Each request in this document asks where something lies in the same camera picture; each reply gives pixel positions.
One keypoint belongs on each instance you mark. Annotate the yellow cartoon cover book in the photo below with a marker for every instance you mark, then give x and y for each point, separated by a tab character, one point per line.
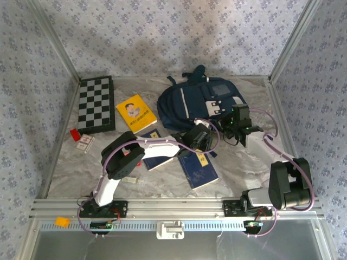
135	113

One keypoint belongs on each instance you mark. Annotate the orange plastic connector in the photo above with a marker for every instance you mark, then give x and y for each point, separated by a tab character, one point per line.
62	221

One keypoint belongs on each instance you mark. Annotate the white and red card box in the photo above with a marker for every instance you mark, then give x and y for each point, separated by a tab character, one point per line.
84	143

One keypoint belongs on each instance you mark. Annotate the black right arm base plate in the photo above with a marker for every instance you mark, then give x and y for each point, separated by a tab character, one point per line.
230	208

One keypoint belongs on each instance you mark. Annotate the red pencil pouch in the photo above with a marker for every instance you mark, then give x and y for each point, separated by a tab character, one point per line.
139	163

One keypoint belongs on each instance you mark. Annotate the navy blue backpack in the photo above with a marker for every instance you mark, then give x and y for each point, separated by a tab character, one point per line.
184	108

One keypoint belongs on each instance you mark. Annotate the aluminium frame post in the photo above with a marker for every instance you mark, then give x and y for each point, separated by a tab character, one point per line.
290	46
59	46

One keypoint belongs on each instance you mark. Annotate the small red box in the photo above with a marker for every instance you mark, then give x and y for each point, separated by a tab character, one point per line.
75	135

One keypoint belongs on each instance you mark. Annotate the aluminium side rail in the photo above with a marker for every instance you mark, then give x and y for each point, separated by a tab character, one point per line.
60	135
288	135

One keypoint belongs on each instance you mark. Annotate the aluminium frame rail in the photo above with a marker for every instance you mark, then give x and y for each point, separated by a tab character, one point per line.
173	208

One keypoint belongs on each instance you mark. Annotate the small green circuit board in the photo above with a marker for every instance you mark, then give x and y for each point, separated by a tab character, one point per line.
101	224
253	224

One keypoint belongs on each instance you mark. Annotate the grey metal sheet panel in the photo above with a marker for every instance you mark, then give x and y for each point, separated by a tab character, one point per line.
108	246

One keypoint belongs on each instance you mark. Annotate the black and grey chessboard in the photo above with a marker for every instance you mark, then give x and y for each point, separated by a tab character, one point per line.
95	105

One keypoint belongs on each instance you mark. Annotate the blue book with yellow label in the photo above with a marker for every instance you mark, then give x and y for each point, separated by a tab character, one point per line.
155	162
198	173

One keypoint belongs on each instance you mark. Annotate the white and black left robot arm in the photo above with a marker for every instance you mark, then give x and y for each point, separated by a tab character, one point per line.
160	149

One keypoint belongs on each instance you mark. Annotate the white plastic latch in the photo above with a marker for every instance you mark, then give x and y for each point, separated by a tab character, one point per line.
170	230

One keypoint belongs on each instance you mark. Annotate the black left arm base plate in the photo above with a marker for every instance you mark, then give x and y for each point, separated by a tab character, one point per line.
122	210

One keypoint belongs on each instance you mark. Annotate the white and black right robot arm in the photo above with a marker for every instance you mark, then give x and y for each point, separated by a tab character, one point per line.
260	146

